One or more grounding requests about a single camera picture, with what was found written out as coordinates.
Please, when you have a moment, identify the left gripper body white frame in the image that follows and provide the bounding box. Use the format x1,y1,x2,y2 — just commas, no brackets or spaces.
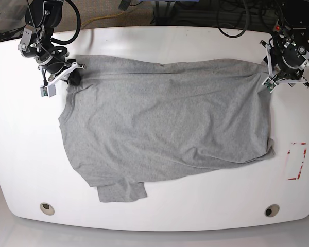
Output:
260,40,309,87

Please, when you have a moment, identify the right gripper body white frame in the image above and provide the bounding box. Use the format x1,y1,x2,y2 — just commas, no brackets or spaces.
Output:
38,60,85,87

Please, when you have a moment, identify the grey T-shirt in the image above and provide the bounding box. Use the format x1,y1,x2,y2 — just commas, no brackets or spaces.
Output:
59,55,274,203

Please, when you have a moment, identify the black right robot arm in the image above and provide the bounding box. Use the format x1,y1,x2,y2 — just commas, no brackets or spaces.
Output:
18,1,83,87

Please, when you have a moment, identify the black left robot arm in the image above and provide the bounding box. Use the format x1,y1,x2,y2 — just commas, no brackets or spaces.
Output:
254,1,309,92

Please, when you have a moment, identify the red tape rectangle marking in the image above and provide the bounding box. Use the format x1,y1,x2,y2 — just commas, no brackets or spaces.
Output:
286,142,307,181

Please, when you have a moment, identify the yellow cable on floor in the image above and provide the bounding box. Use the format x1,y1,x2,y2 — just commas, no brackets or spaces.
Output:
78,7,124,30

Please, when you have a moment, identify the black power strip red switch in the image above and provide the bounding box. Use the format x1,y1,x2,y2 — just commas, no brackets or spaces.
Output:
272,20,283,33

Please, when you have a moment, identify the black cable on left floor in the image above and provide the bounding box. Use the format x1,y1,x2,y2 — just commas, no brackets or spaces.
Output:
0,25,26,44

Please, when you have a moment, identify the left table cable grommet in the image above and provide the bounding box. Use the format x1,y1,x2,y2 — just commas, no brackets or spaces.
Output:
40,202,55,216

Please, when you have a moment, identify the table cable grommet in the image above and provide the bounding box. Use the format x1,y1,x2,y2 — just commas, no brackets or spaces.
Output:
40,202,55,216
264,204,280,218

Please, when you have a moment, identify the right table cable grommet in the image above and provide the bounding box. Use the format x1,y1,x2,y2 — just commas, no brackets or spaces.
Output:
264,204,280,218

